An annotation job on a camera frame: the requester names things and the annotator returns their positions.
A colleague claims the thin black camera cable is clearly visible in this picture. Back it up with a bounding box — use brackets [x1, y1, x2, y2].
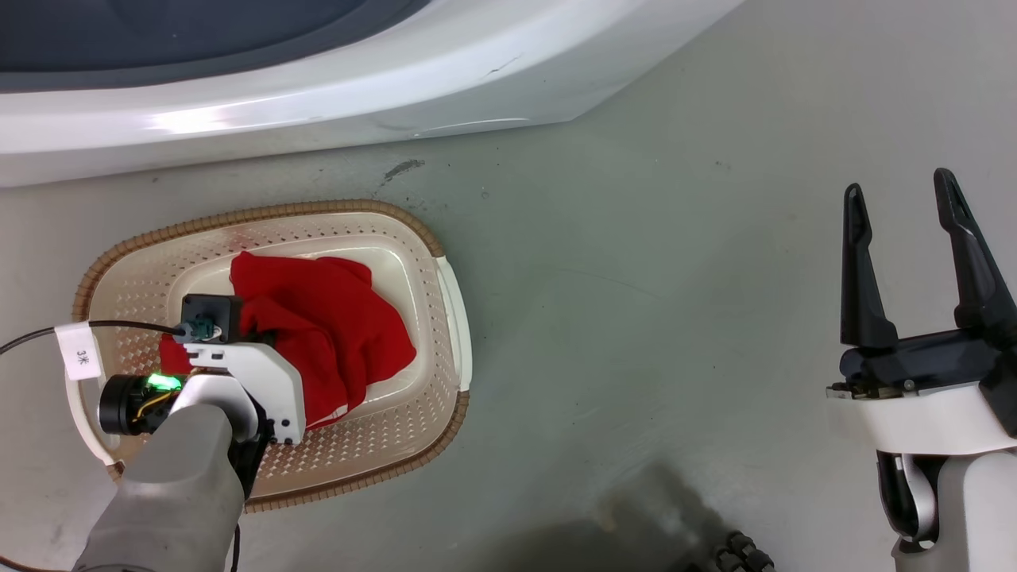
[0, 320, 189, 356]

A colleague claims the white front-load washing machine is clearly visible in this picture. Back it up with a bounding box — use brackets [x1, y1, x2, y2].
[0, 0, 748, 189]

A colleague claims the cream perforated laundry basket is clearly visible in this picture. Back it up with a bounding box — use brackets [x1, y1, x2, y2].
[65, 199, 474, 513]

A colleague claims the black ribbed hose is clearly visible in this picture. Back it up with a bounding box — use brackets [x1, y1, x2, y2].
[685, 531, 776, 572]

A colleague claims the white cable tag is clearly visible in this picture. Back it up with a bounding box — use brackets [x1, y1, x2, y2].
[55, 322, 102, 382]

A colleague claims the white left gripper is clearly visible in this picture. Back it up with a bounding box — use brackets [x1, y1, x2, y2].
[187, 342, 307, 497]

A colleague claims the grey rubber door gasket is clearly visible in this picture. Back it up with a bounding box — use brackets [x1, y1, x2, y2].
[0, 0, 434, 92]

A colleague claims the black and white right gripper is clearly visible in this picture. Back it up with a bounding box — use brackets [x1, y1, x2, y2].
[826, 168, 1017, 458]

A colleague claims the red garment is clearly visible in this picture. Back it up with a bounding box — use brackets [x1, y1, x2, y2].
[159, 251, 418, 430]

